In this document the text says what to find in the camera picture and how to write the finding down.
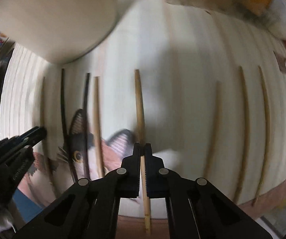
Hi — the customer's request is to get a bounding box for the black chopstick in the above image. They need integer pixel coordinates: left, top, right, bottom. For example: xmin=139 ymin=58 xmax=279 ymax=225
xmin=83 ymin=73 xmax=90 ymax=180
xmin=59 ymin=68 xmax=79 ymax=182

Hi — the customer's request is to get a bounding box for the long bamboo chopstick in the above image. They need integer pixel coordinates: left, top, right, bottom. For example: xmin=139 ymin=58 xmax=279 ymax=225
xmin=233 ymin=66 xmax=250 ymax=205
xmin=252 ymin=66 xmax=271 ymax=206

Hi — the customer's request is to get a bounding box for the wooden chopstick white tip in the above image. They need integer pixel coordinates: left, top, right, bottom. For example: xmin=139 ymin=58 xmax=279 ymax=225
xmin=204 ymin=81 xmax=222 ymax=179

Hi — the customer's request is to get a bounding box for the wooden chopstick blue tip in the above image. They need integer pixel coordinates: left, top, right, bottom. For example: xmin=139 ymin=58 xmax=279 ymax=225
xmin=93 ymin=77 xmax=105 ymax=178

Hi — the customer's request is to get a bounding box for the light wooden chopstick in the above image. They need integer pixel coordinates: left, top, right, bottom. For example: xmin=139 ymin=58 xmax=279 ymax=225
xmin=40 ymin=77 xmax=59 ymax=199

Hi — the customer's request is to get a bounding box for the striped cat tablecloth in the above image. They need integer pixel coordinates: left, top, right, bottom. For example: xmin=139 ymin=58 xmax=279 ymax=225
xmin=0 ymin=0 xmax=286 ymax=218

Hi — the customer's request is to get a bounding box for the beige ribbed utensil canister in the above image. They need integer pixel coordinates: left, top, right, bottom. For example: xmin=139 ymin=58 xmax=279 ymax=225
xmin=0 ymin=0 xmax=118 ymax=64

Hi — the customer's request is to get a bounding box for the brown card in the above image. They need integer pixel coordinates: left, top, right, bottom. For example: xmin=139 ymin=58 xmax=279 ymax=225
xmin=273 ymin=51 xmax=286 ymax=74

